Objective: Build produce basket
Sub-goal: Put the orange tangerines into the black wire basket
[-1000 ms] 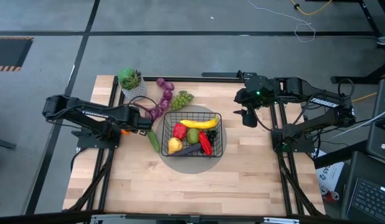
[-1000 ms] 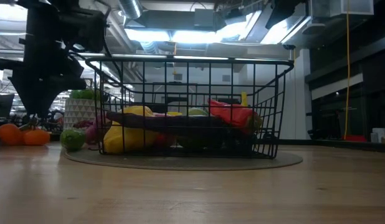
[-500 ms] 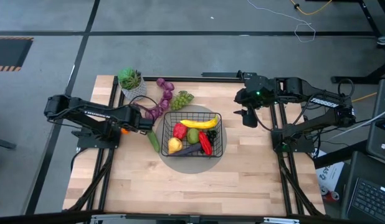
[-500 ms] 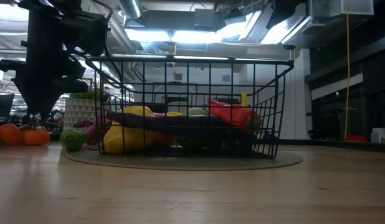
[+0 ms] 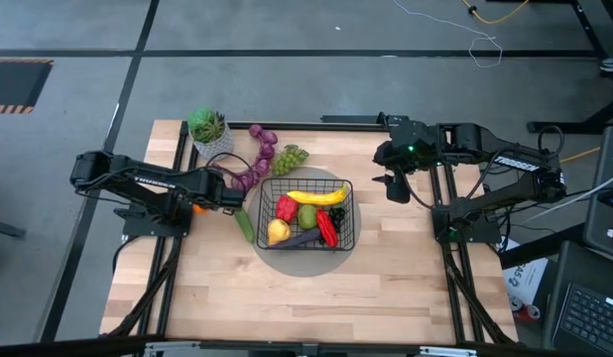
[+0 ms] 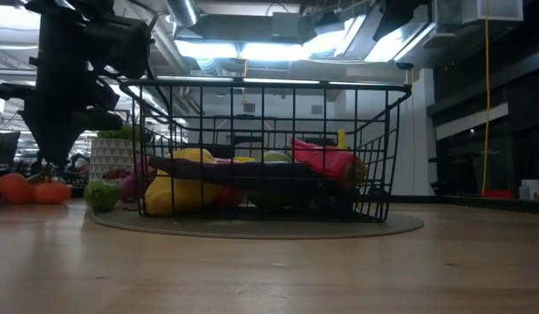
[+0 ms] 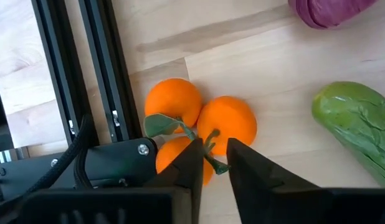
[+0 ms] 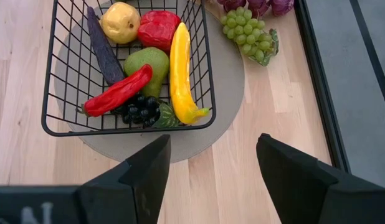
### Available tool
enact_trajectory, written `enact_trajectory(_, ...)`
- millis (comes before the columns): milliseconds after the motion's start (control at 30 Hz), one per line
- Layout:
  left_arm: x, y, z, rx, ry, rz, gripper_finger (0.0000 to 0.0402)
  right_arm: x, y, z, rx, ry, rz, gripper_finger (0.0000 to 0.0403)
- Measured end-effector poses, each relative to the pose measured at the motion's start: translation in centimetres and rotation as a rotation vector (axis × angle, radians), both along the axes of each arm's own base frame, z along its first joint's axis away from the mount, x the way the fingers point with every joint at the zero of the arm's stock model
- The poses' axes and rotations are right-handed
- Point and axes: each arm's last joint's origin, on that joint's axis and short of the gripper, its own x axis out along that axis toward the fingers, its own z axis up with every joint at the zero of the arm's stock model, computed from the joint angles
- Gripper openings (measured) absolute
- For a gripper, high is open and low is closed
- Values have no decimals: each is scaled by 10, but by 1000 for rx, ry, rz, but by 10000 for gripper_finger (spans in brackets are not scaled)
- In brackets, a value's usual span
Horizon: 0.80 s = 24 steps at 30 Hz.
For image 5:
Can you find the black grape bunch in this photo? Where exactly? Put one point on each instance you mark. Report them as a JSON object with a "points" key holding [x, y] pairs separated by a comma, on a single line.
{"points": [[337, 217]]}

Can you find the red chili pepper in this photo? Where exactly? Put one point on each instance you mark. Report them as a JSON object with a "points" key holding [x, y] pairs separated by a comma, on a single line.
{"points": [[327, 228]]}

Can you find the yellow banana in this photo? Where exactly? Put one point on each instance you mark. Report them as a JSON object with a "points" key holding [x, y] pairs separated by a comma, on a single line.
{"points": [[316, 198]]}

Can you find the black mounting bar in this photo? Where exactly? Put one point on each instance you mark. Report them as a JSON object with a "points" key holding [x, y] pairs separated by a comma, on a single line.
{"points": [[351, 119]]}

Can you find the green grape bunch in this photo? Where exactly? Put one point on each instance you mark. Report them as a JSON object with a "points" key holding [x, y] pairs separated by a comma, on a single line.
{"points": [[289, 159]]}

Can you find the yellow bell pepper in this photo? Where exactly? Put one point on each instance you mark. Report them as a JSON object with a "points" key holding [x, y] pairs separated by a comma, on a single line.
{"points": [[278, 231]]}

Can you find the black desk leg frame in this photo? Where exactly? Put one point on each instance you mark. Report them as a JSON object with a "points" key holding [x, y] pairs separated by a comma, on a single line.
{"points": [[554, 127]]}

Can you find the purple eggplant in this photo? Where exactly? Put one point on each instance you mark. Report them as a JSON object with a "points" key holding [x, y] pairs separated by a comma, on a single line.
{"points": [[299, 239]]}

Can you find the green pear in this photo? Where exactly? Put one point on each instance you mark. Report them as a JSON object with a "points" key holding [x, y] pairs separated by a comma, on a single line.
{"points": [[307, 216]]}

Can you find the plant in white patterned pot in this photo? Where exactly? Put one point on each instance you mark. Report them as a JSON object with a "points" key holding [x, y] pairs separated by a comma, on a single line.
{"points": [[212, 136]]}

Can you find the black furniture foot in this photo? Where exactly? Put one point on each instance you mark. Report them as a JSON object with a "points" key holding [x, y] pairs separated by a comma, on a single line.
{"points": [[4, 229]]}

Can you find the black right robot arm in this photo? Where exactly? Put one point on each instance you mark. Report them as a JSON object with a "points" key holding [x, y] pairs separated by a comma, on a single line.
{"points": [[510, 163]]}

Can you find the red cans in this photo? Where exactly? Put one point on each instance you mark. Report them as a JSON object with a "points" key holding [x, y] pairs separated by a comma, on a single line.
{"points": [[527, 311]]}

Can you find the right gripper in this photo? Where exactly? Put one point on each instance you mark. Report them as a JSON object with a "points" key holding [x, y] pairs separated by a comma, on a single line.
{"points": [[401, 149]]}

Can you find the white cardboard box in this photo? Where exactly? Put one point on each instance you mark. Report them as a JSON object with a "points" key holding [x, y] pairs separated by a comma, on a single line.
{"points": [[522, 275]]}

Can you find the orange tangerine cluster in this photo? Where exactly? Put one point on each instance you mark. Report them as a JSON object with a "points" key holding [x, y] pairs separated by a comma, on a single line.
{"points": [[200, 209]]}

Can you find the dark laptop with sticker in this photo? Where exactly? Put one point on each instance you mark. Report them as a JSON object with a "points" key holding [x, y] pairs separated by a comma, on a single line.
{"points": [[604, 198]]}

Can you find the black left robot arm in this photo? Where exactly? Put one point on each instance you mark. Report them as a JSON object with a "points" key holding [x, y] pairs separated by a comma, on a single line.
{"points": [[153, 183]]}

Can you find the red bell pepper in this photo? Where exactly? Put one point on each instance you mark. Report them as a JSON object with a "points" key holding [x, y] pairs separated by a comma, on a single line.
{"points": [[286, 208]]}

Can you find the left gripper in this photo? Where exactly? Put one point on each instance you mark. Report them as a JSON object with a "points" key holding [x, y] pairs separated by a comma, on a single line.
{"points": [[224, 193]]}

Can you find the round grey mat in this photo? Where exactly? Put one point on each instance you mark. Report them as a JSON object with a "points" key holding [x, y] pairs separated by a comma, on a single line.
{"points": [[306, 263]]}

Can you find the dark laptop with keyboard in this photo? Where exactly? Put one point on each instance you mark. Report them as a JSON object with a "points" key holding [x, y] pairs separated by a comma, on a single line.
{"points": [[584, 312]]}

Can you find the black hazard-striped floor mat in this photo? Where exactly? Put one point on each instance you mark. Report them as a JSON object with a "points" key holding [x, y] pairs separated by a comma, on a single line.
{"points": [[16, 82]]}

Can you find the green cucumber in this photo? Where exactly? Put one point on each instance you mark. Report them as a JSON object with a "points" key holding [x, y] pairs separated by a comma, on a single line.
{"points": [[245, 224]]}

